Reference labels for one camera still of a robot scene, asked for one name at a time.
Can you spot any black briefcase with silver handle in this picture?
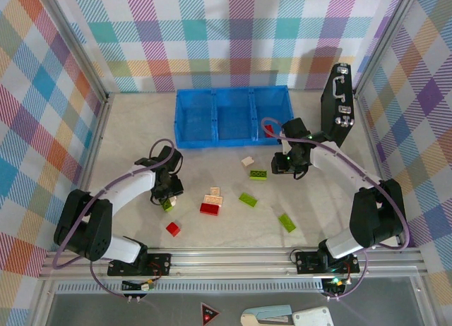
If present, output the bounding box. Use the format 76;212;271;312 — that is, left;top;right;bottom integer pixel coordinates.
320;63;355;149

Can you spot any aluminium side rail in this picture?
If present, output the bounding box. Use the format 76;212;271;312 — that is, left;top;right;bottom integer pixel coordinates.
65;92;114;253

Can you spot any aluminium front rail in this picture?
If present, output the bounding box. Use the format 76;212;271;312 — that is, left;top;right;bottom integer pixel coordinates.
37;247;424;282

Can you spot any black red triangle sticker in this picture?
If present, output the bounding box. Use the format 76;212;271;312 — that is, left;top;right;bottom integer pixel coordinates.
200;301;222;325

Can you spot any white square plate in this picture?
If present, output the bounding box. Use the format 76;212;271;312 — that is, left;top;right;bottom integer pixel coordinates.
292;306;335;326

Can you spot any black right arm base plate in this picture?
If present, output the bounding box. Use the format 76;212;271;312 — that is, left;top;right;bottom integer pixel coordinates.
295;250;361;274

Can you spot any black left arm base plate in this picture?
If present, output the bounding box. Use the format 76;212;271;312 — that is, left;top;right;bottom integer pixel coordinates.
107;252;173;278

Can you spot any small controller board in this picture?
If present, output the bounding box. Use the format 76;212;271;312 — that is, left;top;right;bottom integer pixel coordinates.
121;279;157;294
321;276;347;294

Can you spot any light blue stapler-like device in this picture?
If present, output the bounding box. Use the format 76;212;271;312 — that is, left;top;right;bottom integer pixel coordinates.
240;303;294;326

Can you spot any blue three-compartment bin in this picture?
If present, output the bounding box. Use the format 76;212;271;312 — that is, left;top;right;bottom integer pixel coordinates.
174;87;296;150

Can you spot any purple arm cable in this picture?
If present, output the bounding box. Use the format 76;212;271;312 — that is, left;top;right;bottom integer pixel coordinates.
260;116;410;302
52;138;177;301

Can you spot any slotted metal strip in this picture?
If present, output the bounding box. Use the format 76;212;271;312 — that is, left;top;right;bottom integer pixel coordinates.
56;282;326;294

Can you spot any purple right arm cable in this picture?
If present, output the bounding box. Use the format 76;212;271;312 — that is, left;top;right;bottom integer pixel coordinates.
260;116;410;302

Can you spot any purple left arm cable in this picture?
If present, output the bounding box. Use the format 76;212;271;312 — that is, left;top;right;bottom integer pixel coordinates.
52;138;177;301

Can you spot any aluminium frame post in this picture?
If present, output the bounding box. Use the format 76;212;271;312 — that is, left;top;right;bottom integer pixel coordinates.
352;0;423;99
35;0;111;103

